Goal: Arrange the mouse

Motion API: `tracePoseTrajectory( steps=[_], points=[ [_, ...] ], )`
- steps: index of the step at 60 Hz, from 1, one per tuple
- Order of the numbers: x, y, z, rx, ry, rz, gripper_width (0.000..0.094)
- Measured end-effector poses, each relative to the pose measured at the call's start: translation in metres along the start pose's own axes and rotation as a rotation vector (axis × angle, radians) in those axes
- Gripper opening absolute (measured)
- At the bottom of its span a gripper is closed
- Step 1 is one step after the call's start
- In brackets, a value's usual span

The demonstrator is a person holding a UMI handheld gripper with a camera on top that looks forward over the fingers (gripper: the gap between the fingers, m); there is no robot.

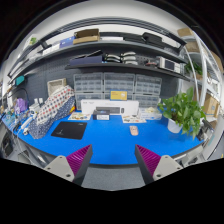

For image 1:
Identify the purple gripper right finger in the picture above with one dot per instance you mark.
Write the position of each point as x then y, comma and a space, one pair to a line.
154, 167

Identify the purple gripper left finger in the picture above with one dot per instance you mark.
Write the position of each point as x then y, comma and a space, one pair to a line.
72, 167

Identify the black mouse pad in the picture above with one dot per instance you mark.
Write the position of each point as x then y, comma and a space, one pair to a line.
70, 130

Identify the beige computer mouse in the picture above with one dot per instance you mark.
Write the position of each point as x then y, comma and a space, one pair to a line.
134, 130

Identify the blue table mat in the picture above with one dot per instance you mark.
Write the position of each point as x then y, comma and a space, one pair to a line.
112, 142

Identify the colourful sheet left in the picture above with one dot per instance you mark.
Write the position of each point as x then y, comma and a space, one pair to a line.
79, 116

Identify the colourful sheet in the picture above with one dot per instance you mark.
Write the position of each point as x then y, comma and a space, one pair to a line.
79, 116
132, 119

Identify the clear plastic box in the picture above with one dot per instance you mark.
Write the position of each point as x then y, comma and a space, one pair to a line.
150, 113

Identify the colourful sheet right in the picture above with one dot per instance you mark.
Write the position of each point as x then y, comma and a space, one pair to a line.
132, 119

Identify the small black white box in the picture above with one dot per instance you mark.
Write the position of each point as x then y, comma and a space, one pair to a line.
101, 115

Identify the green potted plant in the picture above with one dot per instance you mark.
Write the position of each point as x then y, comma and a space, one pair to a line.
183, 113

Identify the patterned cloth-covered object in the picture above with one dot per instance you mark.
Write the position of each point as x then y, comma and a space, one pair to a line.
57, 106

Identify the white keyboard box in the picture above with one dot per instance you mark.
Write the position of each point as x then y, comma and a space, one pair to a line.
129, 107

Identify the clear drawer organizer right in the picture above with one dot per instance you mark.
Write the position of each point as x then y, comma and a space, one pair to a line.
148, 85

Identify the purple bag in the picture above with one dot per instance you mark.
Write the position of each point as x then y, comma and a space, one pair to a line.
21, 105

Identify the yellow box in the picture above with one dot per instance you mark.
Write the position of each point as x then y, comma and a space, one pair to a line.
118, 95

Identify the white wicker basket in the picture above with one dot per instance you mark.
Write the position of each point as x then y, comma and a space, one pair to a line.
53, 85

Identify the clear drawer organizer left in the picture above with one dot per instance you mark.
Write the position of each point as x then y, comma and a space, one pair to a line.
88, 82

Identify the grey instrument on shelf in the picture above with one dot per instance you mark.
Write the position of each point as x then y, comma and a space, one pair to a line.
169, 65

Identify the dark flat case on shelf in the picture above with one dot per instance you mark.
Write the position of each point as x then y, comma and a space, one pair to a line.
95, 57

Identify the blue box on shelf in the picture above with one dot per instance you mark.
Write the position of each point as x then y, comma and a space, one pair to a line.
66, 42

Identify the cardboard box on shelf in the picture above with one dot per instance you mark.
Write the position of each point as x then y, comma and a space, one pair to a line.
88, 35

